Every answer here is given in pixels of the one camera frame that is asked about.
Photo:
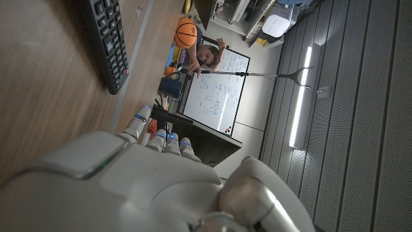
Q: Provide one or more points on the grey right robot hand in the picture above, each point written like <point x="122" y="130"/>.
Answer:
<point x="154" y="190"/>

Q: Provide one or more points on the black TV remote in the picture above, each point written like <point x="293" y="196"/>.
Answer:
<point x="106" y="38"/>

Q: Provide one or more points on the black computer monitor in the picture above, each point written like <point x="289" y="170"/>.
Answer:
<point x="209" y="141"/>

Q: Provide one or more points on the black monitor stand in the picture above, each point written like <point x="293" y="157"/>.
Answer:
<point x="167" y="116"/>

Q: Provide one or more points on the black framed whiteboard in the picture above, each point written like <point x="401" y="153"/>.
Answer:
<point x="219" y="93"/>

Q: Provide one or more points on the blue rectangular box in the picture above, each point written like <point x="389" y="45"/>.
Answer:
<point x="169" y="56"/>

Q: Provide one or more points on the person in dark shirt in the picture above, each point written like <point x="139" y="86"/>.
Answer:
<point x="207" y="55"/>

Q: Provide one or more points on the black pole with forked end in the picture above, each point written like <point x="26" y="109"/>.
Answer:
<point x="257" y="74"/>

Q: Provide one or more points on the orange mini basketball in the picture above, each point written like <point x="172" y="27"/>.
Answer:
<point x="185" y="32"/>

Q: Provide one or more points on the long ceiling light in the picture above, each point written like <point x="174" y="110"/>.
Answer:
<point x="301" y="96"/>

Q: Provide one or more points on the white shelf cabinet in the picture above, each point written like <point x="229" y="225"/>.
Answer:
<point x="238" y="16"/>

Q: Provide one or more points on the white ceiling sensor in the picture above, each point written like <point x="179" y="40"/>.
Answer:
<point x="323" y="92"/>

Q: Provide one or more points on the white perforated appliance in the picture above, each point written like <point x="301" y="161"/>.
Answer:
<point x="277" y="22"/>

